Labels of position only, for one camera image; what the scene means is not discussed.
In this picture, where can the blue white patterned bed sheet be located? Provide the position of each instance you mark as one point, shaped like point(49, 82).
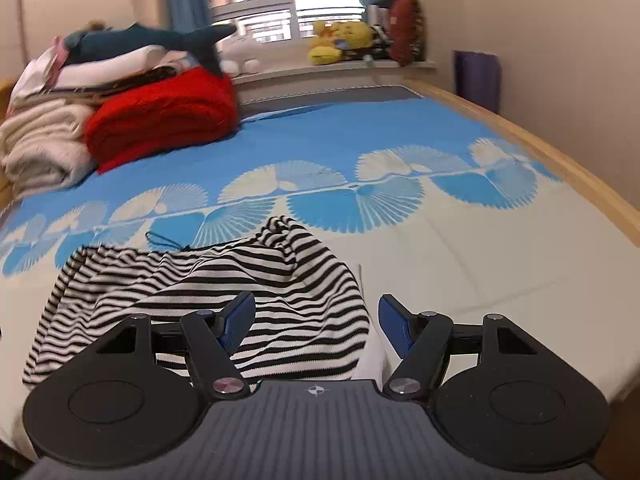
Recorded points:
point(375, 135)

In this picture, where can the black thread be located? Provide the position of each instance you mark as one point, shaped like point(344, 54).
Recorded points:
point(159, 238)

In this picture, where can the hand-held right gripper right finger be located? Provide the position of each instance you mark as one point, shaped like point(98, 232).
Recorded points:
point(392, 325)

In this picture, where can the red folded blanket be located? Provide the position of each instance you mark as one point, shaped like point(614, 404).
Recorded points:
point(165, 115)

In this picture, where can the red patterned cushion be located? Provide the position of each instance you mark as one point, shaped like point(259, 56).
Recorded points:
point(405, 30)

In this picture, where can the cream folded blanket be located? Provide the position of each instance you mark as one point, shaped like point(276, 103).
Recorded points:
point(40, 145)

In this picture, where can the black white striped shirt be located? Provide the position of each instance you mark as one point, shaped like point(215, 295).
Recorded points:
point(300, 285)

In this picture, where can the blue shark plush toy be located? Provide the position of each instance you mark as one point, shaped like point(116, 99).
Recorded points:
point(130, 42)

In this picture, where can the yellow plush toy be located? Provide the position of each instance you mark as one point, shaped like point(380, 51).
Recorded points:
point(345, 37)

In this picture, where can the white plush toy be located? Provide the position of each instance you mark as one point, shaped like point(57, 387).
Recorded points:
point(240, 52)

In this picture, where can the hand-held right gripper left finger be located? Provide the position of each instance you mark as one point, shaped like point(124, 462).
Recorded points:
point(237, 320)

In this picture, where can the purple rolled mat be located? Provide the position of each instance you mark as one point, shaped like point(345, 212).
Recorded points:
point(477, 80)

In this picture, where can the stack of folded clothes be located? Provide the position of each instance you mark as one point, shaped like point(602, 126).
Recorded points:
point(100, 70)

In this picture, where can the grey mattress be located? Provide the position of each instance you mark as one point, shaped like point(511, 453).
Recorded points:
point(350, 96)

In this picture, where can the wooden bed frame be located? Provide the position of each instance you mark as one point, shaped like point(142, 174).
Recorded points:
point(550, 160)

